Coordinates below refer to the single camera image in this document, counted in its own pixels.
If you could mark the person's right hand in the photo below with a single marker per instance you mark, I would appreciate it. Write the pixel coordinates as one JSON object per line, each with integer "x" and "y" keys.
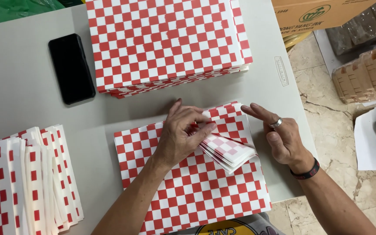
{"x": 286, "y": 143}

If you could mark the person's left hand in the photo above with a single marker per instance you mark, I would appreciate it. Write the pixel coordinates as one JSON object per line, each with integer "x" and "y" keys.
{"x": 175, "y": 140}

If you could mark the red checkered paper bundle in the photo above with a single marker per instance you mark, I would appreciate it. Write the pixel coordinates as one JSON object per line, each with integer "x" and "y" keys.
{"x": 230, "y": 151}

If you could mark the black wristband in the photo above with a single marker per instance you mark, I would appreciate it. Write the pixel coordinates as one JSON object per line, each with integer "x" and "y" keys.
{"x": 307, "y": 172}

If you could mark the flat red checkered sheet stack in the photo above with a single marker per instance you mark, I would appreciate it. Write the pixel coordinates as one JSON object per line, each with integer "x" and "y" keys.
{"x": 191, "y": 195}

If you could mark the white paper sheet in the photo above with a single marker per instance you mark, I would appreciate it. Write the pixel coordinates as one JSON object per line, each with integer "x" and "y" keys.
{"x": 366, "y": 143}

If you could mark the person's grey printed shirt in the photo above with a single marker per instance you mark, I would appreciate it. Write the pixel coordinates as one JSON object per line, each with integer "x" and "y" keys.
{"x": 240, "y": 227}

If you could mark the tall red checkered sheet stack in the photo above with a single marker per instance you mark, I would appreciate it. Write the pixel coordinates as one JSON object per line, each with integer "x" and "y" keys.
{"x": 162, "y": 42}

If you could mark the yellow plastic stool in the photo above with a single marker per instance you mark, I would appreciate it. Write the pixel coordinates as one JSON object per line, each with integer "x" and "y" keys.
{"x": 295, "y": 39}

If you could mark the brown cardboard pieces in plastic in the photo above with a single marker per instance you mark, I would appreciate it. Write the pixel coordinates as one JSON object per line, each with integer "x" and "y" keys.
{"x": 367, "y": 75}

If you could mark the black smartphone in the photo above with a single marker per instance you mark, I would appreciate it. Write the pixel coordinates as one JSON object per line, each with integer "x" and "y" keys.
{"x": 71, "y": 68}

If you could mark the brown cardboard box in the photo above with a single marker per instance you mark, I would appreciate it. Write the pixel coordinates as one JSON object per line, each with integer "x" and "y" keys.
{"x": 308, "y": 14}

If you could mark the dark packets in clear plastic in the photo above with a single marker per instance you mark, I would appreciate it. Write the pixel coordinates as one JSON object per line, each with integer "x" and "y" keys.
{"x": 361, "y": 26}

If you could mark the pile of folded checkered papers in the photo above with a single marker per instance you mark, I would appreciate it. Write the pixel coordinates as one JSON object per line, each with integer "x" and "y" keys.
{"x": 18, "y": 182}

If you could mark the green plastic bag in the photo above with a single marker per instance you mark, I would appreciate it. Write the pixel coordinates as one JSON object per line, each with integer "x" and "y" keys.
{"x": 11, "y": 9}

